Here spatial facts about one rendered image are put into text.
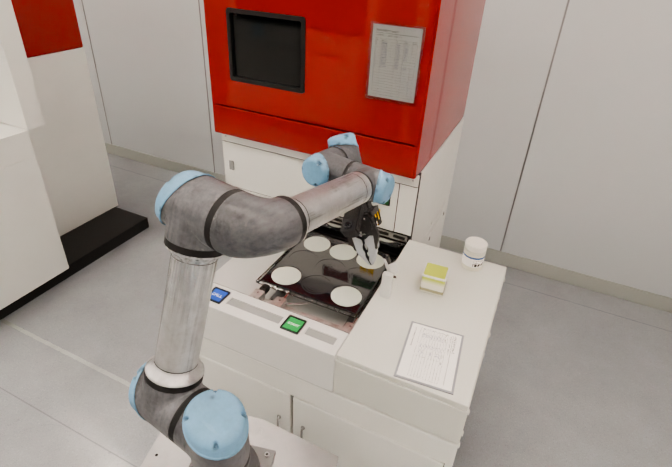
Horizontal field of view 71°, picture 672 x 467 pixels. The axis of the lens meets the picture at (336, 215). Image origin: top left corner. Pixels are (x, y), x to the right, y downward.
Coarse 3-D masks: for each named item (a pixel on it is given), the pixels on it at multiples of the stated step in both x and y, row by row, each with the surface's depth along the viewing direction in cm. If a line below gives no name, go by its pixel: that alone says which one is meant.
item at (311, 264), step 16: (304, 240) 179; (336, 240) 180; (288, 256) 170; (304, 256) 171; (320, 256) 171; (384, 256) 173; (304, 272) 162; (320, 272) 163; (336, 272) 163; (352, 272) 164; (368, 272) 164; (288, 288) 155; (304, 288) 155; (320, 288) 156; (368, 288) 157; (336, 304) 149
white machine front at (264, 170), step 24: (240, 144) 187; (264, 144) 181; (240, 168) 192; (264, 168) 187; (288, 168) 181; (264, 192) 192; (288, 192) 187; (408, 192) 163; (384, 216) 172; (408, 216) 168; (408, 240) 173
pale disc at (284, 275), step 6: (276, 270) 162; (282, 270) 163; (288, 270) 163; (294, 270) 163; (276, 276) 160; (282, 276) 160; (288, 276) 160; (294, 276) 160; (300, 276) 160; (276, 282) 157; (282, 282) 157; (288, 282) 157; (294, 282) 157
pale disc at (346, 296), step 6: (336, 288) 156; (342, 288) 156; (348, 288) 156; (354, 288) 156; (336, 294) 153; (342, 294) 153; (348, 294) 153; (354, 294) 154; (360, 294) 154; (336, 300) 151; (342, 300) 151; (348, 300) 151; (354, 300) 151; (360, 300) 151
